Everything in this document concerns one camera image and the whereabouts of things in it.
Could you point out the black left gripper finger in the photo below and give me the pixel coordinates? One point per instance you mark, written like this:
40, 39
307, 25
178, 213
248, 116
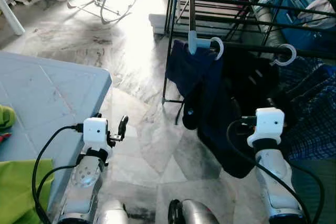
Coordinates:
124, 124
97, 116

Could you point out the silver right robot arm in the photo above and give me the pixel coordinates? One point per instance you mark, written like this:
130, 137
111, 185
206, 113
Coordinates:
275, 171

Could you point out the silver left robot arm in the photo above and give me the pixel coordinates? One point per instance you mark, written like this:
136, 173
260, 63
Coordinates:
84, 177

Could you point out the blue plaid garment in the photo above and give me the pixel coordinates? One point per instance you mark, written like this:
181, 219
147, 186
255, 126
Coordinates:
315, 124

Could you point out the blue bag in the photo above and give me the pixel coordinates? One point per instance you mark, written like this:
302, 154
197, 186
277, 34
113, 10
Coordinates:
299, 38

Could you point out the silver left robot leg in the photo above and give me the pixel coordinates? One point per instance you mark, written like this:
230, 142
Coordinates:
110, 214

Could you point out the silver robot leg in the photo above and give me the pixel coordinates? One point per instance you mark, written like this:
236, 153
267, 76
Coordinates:
197, 214
110, 214

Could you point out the navy blue garment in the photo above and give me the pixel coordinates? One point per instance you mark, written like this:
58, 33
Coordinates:
184, 72

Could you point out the small red item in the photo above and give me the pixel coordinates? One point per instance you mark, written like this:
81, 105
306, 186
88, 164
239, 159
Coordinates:
4, 138

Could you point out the pale blue rack corner joint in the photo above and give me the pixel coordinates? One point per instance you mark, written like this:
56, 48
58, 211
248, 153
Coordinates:
193, 43

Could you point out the white cloth bundle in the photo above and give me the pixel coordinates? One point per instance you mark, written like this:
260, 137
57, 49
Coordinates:
323, 19

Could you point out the dark green sofa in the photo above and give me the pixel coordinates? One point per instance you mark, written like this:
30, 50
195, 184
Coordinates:
320, 192

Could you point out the lime green cloth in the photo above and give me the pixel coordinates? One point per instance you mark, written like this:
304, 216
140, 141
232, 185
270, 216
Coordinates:
18, 192

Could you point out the silver right robot leg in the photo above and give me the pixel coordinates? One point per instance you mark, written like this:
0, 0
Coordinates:
197, 214

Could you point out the slatted wooden rack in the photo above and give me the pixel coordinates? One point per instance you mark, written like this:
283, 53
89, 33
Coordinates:
210, 4

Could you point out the black clothes drying rack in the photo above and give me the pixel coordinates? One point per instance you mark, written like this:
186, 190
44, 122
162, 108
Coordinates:
191, 3

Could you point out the white pipe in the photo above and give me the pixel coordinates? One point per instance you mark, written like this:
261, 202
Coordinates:
11, 19

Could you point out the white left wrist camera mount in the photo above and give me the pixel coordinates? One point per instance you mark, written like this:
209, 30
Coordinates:
94, 132

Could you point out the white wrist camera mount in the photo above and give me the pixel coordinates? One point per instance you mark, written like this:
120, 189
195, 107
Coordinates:
269, 121
94, 132

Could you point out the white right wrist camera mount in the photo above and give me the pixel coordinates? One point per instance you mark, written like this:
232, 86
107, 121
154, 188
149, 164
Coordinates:
269, 121

